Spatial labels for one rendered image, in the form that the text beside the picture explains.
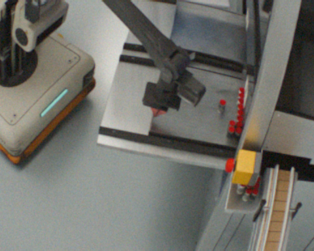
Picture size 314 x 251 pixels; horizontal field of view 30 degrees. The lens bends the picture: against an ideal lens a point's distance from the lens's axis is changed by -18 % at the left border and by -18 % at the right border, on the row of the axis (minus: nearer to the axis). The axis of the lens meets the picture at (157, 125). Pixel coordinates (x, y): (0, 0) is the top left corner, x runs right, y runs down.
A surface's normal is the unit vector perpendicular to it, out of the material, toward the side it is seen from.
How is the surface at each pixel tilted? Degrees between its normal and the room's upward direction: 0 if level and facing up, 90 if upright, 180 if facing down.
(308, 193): 90
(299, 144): 90
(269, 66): 90
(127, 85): 0
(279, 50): 90
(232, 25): 0
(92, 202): 0
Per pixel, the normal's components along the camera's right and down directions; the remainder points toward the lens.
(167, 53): 0.54, -0.10
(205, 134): 0.09, -0.58
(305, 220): -0.16, 0.80
